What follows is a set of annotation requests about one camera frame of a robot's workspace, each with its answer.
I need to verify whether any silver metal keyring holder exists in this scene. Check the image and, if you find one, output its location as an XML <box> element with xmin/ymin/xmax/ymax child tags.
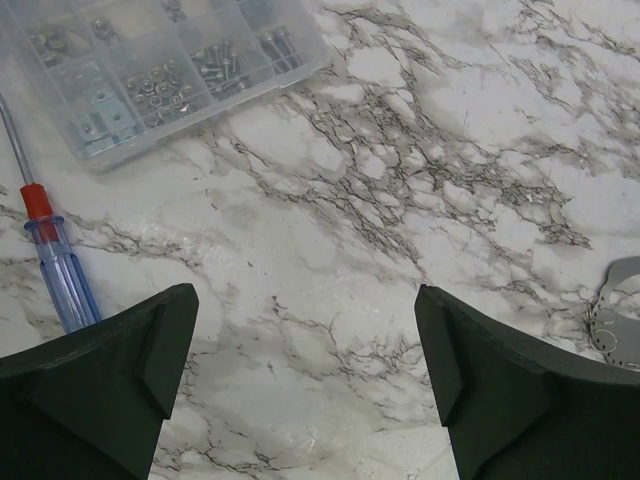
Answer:
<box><xmin>588</xmin><ymin>256</ymin><xmax>639</xmax><ymax>371</ymax></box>

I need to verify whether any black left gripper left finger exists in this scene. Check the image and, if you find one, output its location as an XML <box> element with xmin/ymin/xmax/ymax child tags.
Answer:
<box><xmin>1</xmin><ymin>283</ymin><xmax>199</xmax><ymax>479</ymax></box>

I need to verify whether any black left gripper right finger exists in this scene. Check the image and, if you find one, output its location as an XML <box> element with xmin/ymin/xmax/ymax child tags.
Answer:
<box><xmin>415</xmin><ymin>285</ymin><xmax>639</xmax><ymax>479</ymax></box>

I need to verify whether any blue red handled screwdriver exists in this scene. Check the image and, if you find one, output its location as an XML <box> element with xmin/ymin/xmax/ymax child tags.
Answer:
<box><xmin>1</xmin><ymin>99</ymin><xmax>102</xmax><ymax>334</ymax></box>

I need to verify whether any clear plastic screw organizer box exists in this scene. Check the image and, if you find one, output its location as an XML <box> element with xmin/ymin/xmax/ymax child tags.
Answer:
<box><xmin>1</xmin><ymin>0</ymin><xmax>328</xmax><ymax>170</ymax></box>

